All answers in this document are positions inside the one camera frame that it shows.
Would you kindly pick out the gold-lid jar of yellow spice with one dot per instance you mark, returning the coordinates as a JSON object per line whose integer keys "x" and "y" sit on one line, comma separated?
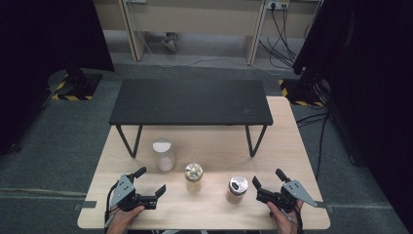
{"x": 194, "y": 177}

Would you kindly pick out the grey tape strip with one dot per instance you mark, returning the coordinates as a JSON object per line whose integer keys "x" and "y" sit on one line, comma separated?
{"x": 86, "y": 204}
{"x": 323, "y": 205}

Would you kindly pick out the beige wooden desk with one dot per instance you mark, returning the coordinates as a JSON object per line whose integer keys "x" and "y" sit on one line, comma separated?
{"x": 195, "y": 16}

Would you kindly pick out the black stand base, striped tape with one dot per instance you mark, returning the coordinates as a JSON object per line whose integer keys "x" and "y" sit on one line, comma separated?
{"x": 302, "y": 92}
{"x": 78, "y": 86}

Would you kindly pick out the person's right hand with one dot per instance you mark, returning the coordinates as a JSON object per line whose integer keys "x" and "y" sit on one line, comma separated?
{"x": 282, "y": 221}

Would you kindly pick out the black shelf rack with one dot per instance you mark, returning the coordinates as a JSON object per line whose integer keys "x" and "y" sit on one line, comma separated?
{"x": 191, "y": 102}

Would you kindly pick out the white-lid jar of white powder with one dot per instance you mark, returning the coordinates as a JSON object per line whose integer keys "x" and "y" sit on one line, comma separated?
{"x": 164, "y": 156}

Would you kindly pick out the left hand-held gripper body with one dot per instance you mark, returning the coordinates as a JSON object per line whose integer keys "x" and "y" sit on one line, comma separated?
{"x": 122, "y": 191}

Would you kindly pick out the person's left hand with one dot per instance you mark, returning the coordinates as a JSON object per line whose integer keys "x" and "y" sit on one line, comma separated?
{"x": 123, "y": 219}

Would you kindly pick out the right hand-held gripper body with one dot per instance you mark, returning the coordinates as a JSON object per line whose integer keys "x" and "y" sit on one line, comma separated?
{"x": 295, "y": 190}

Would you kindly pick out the silver-lid jar of brown spice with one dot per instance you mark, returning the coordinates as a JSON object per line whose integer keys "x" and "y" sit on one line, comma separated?
{"x": 237, "y": 190}

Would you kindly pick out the black curtain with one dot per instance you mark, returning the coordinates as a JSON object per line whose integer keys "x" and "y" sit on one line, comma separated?
{"x": 45, "y": 48}
{"x": 373, "y": 81}

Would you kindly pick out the white wall socket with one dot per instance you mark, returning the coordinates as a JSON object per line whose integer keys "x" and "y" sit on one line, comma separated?
{"x": 277, "y": 4}

